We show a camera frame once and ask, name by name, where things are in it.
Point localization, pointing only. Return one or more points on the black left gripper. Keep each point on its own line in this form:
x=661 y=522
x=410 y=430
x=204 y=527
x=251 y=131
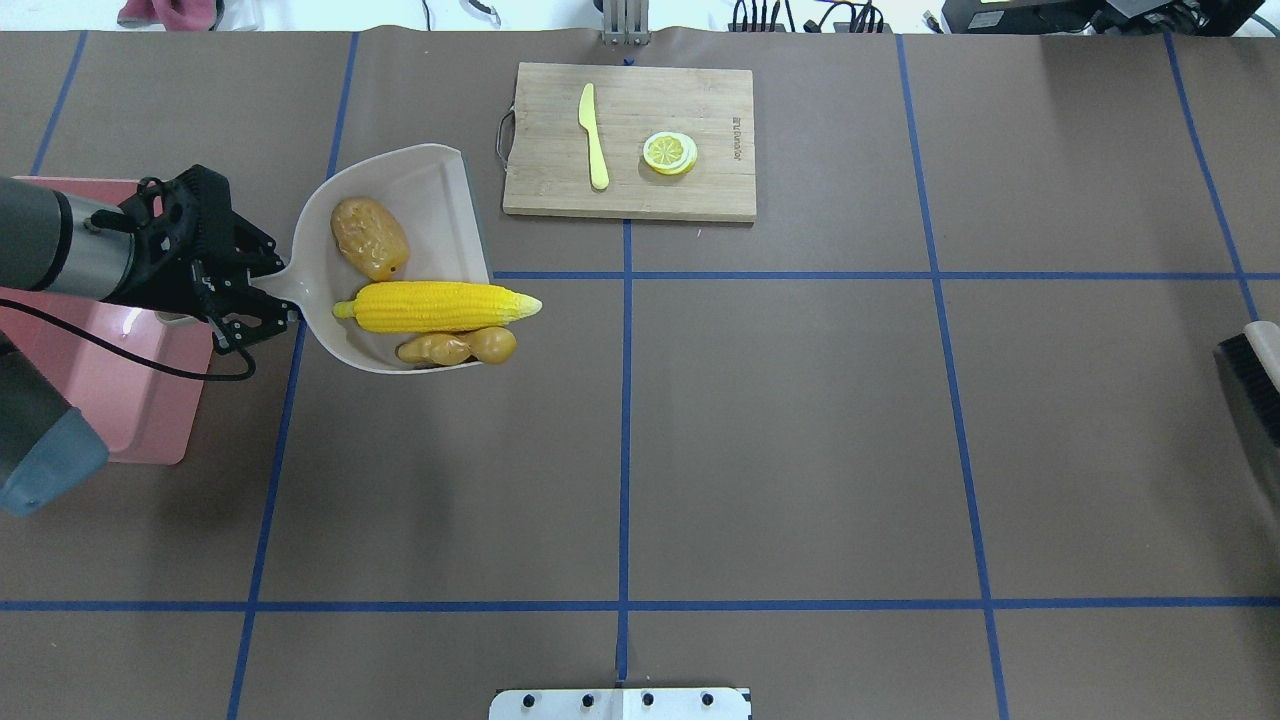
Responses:
x=170 y=284

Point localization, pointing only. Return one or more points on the brown toy potato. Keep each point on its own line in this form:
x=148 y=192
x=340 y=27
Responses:
x=370 y=238

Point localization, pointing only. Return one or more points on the yellow toy corn cob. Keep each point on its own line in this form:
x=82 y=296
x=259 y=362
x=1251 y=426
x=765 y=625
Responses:
x=400 y=307

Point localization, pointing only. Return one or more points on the tan toy ginger root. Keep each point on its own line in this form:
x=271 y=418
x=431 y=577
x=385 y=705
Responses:
x=490 y=345

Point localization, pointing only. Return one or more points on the beige hand brush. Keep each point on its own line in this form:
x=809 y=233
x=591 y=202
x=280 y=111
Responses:
x=1248 y=368

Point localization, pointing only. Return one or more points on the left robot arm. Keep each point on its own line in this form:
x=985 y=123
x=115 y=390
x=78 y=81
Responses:
x=122 y=300

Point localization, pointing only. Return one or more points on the pink plastic bin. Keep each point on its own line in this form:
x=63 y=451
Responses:
x=123 y=382

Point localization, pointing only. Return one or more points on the pink cloth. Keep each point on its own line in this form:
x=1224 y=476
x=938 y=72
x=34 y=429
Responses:
x=173 y=16

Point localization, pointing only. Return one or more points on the bamboo cutting board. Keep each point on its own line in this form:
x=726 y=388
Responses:
x=547 y=162

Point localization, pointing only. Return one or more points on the yellow plastic knife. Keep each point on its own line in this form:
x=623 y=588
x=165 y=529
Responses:
x=586 y=114

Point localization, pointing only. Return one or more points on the yellow lemon slice toy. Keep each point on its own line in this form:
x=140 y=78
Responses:
x=670 y=153

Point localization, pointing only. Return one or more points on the aluminium frame post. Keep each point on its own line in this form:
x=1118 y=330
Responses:
x=625 y=22

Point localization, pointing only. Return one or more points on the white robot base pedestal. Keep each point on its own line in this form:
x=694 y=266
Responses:
x=623 y=703

